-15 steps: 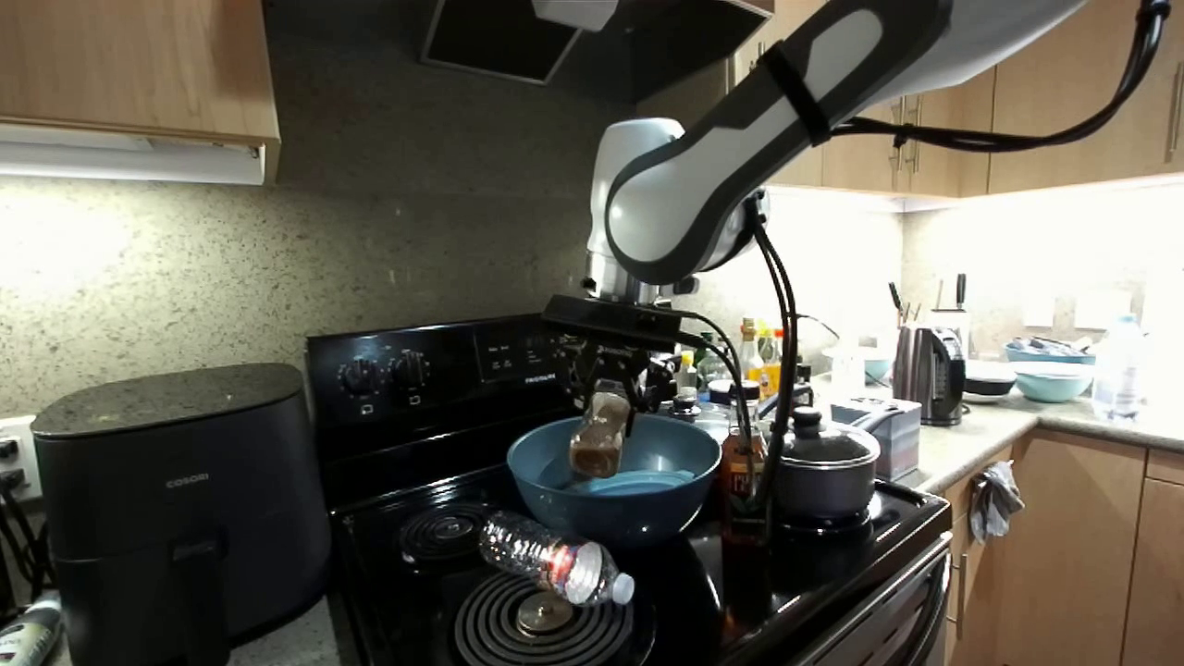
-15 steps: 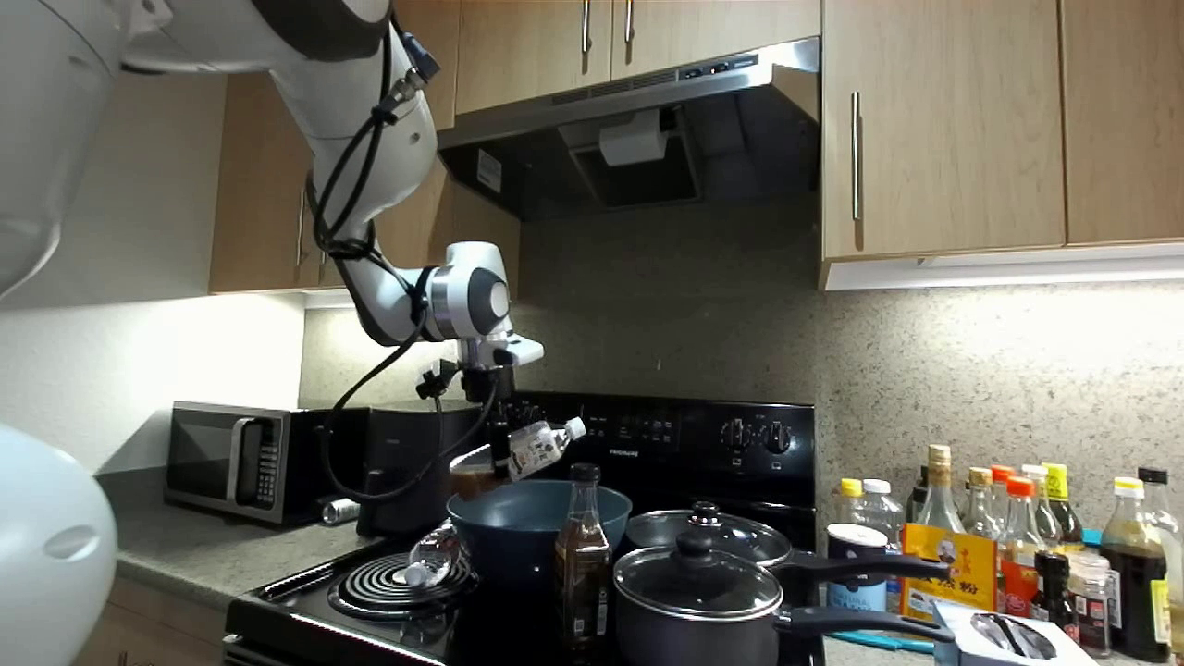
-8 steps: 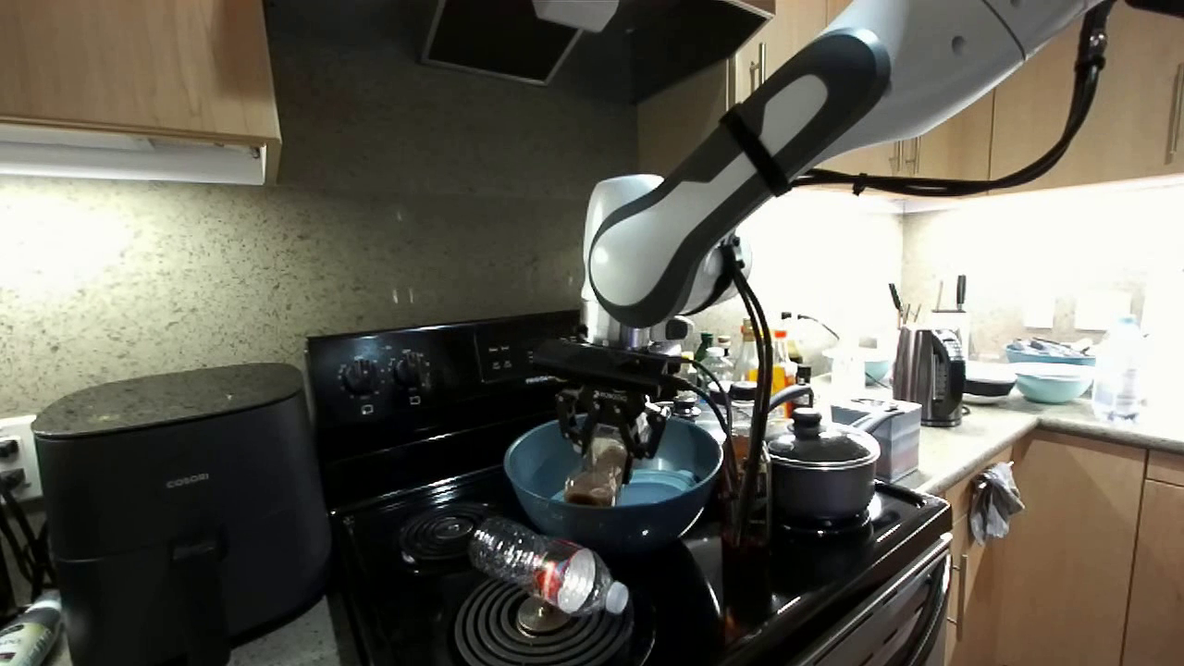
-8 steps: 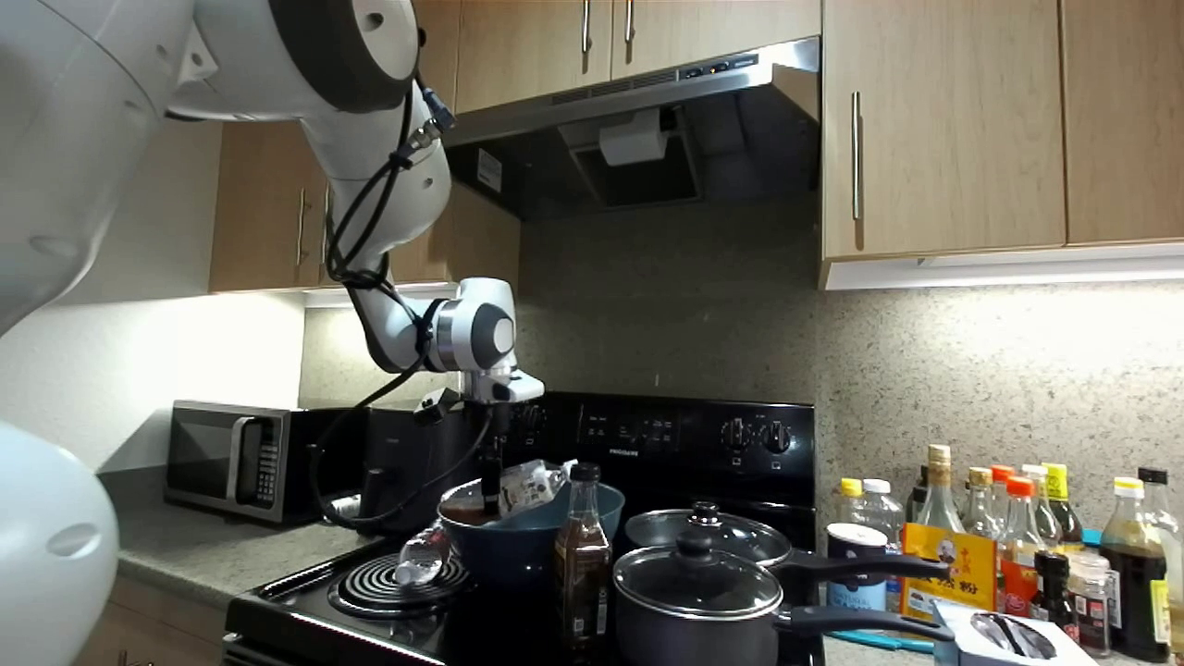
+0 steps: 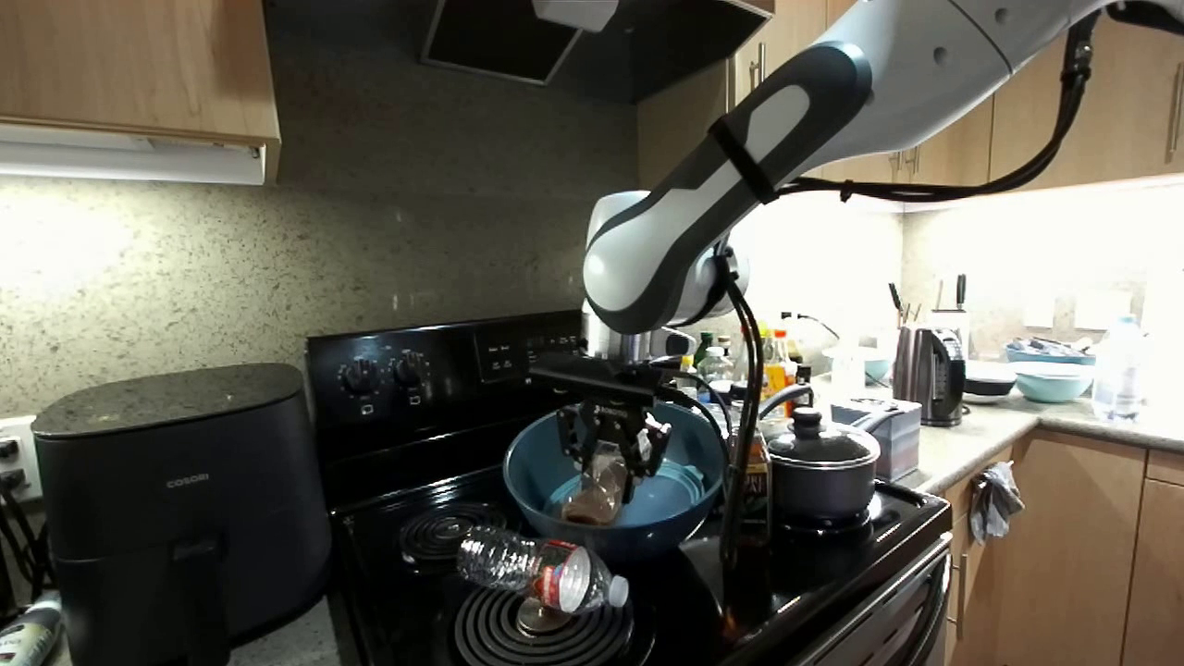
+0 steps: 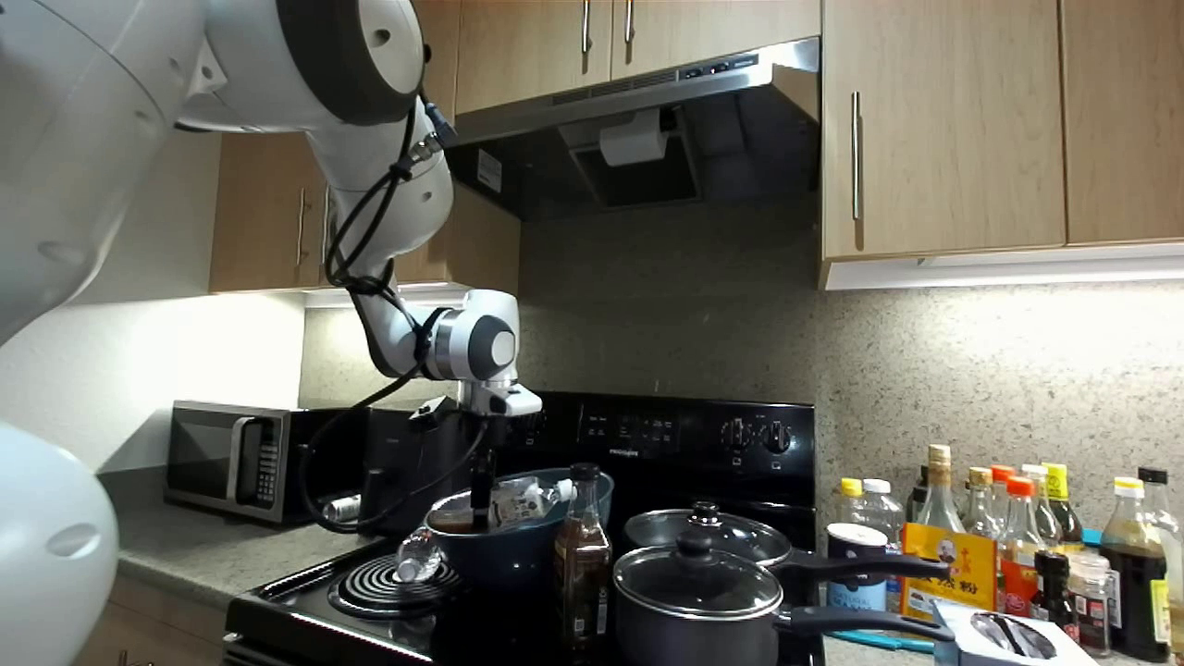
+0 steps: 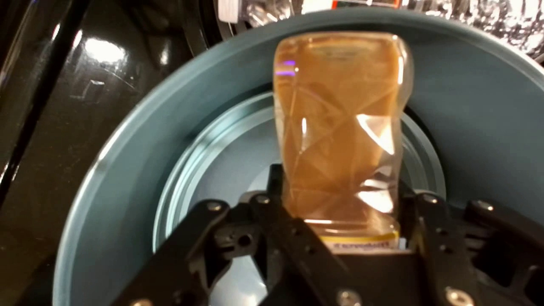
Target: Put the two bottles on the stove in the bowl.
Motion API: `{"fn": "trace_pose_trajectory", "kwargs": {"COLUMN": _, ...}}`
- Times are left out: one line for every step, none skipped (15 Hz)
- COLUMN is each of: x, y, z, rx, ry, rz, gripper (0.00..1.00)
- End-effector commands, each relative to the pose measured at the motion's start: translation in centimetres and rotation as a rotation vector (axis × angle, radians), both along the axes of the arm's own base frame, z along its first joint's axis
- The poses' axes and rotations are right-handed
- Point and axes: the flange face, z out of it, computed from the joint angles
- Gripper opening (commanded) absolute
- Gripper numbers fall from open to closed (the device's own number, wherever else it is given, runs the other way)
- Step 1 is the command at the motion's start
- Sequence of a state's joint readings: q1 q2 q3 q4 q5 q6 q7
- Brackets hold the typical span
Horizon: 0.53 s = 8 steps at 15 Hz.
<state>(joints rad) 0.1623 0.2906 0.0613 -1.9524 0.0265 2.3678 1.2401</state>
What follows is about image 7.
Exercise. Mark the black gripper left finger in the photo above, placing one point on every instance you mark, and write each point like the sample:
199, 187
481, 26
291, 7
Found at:
282, 260

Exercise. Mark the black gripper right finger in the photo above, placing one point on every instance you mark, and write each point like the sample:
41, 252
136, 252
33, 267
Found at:
486, 255

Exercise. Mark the brown drink bottle white label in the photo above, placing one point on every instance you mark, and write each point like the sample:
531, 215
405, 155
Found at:
333, 130

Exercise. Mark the blue bowl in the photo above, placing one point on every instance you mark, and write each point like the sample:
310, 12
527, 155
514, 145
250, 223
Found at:
486, 124

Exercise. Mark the black electric stove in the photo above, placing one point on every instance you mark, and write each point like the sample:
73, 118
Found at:
51, 141

